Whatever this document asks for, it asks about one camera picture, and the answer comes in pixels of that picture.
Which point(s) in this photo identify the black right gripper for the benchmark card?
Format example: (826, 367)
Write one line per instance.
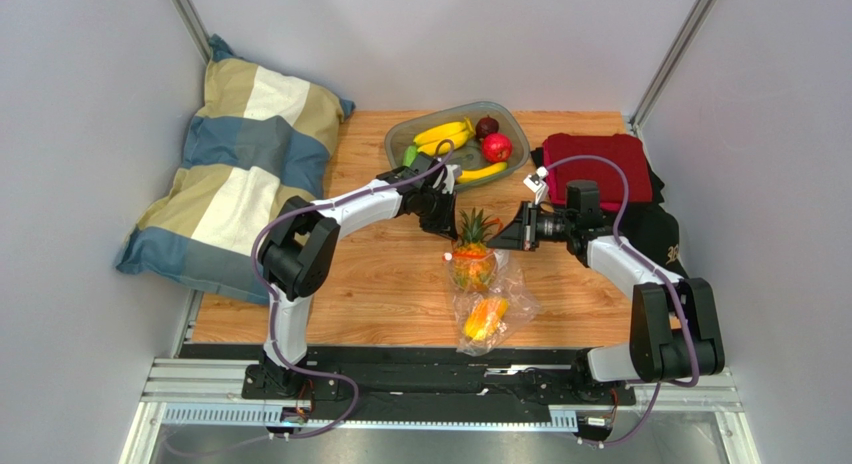
(523, 226)

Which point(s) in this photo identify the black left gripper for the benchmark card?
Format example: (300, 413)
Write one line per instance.
(446, 225)

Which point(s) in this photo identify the orange toy pineapple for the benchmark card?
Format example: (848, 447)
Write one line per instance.
(473, 265)

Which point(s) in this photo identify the clear zip top bag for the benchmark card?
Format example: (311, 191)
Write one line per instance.
(508, 283)

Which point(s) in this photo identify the yellow banana bunch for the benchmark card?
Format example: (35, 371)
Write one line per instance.
(440, 139)

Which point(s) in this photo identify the yellow orange mango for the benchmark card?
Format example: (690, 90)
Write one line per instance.
(485, 318)

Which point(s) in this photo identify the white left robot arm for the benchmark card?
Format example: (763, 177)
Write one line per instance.
(292, 257)

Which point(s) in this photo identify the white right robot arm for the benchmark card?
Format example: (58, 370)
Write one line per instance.
(674, 329)

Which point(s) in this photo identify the single yellow banana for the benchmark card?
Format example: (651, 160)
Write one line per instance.
(470, 176)

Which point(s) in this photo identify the grey transparent plastic container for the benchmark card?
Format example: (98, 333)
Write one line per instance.
(401, 136)

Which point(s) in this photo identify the green cucumber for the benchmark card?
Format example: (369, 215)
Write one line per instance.
(410, 155)

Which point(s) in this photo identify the red pomegranate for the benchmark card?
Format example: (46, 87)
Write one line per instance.
(496, 147)

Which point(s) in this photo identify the dark red mangosteen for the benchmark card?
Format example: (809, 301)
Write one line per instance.
(485, 127)

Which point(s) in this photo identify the black cloth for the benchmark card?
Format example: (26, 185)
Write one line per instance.
(648, 227)

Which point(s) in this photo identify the red folded cloth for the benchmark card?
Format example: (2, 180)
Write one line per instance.
(617, 163)

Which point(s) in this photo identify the striped blue beige pillow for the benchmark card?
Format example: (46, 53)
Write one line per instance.
(260, 138)

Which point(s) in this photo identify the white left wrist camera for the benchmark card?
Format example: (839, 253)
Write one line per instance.
(446, 179)

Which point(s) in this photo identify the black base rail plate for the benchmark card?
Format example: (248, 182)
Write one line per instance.
(435, 385)

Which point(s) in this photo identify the right aluminium frame post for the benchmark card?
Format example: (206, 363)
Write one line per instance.
(687, 32)

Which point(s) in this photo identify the aluminium frame post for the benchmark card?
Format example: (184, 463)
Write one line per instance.
(687, 32)
(193, 22)

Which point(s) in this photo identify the left aluminium frame post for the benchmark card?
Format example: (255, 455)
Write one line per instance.
(193, 22)

